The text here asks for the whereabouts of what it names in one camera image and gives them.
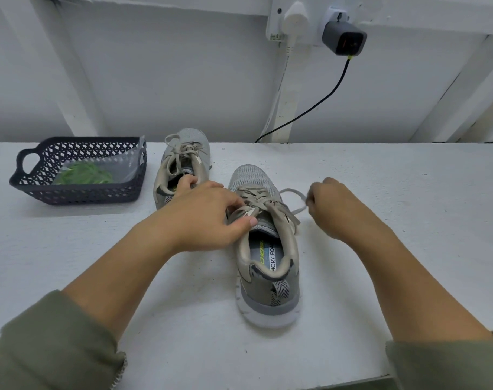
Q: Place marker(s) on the person's right hand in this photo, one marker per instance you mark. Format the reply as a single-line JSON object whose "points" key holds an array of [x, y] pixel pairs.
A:
{"points": [[340, 208]]}

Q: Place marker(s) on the person's left hand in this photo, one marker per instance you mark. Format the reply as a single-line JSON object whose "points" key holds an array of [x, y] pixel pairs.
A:
{"points": [[202, 217]]}

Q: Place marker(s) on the beige shoelace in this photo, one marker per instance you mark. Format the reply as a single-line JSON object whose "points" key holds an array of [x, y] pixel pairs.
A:
{"points": [[177, 150], [267, 199]]}

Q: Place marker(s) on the gray sneaker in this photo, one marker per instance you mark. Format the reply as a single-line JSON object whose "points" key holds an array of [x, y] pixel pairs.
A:
{"points": [[271, 296], [194, 142]]}

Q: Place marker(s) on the green shoelace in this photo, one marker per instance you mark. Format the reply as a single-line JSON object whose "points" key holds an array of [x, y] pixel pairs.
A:
{"points": [[82, 173]]}

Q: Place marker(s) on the person's right forearm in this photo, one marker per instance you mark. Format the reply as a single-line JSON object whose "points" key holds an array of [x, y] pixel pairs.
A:
{"points": [[425, 312]]}

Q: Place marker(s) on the person's left forearm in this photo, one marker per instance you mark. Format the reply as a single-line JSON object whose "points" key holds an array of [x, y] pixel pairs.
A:
{"points": [[92, 312]]}

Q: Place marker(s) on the clear plastic bag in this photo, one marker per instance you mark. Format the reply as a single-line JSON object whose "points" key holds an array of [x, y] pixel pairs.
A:
{"points": [[129, 162]]}

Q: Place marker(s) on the gray charger adapter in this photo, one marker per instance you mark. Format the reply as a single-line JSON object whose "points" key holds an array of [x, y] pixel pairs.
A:
{"points": [[344, 38]]}

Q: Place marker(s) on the dark plastic lattice basket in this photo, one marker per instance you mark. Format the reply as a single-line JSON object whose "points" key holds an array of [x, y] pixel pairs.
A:
{"points": [[31, 191]]}

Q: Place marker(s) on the white plug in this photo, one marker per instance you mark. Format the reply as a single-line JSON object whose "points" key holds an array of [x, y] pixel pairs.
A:
{"points": [[296, 18]]}

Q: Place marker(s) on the white wall socket plate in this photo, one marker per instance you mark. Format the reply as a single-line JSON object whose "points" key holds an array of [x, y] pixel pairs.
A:
{"points": [[316, 4]]}

